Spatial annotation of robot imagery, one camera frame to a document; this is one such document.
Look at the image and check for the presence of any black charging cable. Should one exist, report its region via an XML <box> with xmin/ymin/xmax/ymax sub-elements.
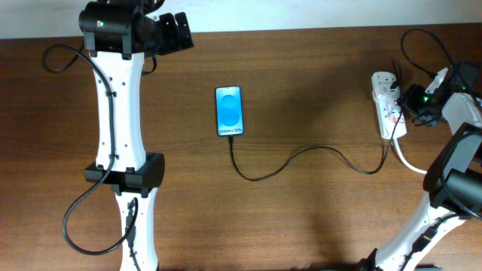
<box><xmin>227</xmin><ymin>59</ymin><xmax>404</xmax><ymax>182</ymax></box>

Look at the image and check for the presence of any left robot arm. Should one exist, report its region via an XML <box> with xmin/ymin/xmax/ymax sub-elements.
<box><xmin>79</xmin><ymin>1</ymin><xmax>194</xmax><ymax>270</ymax></box>

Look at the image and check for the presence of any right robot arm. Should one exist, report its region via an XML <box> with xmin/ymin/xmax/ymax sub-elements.
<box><xmin>356</xmin><ymin>62</ymin><xmax>481</xmax><ymax>270</ymax></box>

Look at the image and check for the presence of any blue Galaxy smartphone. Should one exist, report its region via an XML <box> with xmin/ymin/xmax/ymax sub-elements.
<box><xmin>215</xmin><ymin>86</ymin><xmax>244</xmax><ymax>136</ymax></box>

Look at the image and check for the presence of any white power strip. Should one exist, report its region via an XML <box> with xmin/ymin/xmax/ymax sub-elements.
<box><xmin>371</xmin><ymin>72</ymin><xmax>407</xmax><ymax>139</ymax></box>

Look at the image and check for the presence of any white USB charger plug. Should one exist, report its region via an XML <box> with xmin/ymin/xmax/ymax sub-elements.
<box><xmin>372</xmin><ymin>84</ymin><xmax>400</xmax><ymax>102</ymax></box>

